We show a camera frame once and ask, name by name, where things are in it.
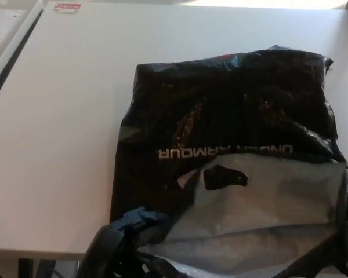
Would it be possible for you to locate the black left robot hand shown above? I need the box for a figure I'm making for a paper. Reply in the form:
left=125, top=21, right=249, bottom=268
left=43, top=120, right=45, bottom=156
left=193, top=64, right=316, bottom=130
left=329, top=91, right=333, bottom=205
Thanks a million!
left=80, top=206, right=168, bottom=278

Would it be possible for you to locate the black printed plastic shopping bag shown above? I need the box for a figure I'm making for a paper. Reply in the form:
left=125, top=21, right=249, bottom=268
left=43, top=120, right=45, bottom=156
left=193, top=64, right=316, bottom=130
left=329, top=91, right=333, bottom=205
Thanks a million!
left=109, top=44, right=348, bottom=278

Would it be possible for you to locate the white neighbouring desk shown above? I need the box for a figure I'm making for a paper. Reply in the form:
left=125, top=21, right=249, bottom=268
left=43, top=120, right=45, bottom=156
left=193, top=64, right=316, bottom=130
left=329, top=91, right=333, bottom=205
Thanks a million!
left=0, top=0, right=44, bottom=96

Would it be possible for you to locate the black table leg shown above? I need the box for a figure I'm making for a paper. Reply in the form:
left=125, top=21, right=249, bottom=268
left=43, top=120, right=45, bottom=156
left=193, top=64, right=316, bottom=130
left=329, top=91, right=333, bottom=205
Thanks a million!
left=17, top=258, right=57, bottom=278

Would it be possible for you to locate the red and white sticker label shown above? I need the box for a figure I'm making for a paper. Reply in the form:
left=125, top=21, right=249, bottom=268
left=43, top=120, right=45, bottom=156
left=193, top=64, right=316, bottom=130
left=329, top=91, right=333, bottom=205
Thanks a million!
left=53, top=2, right=82, bottom=14

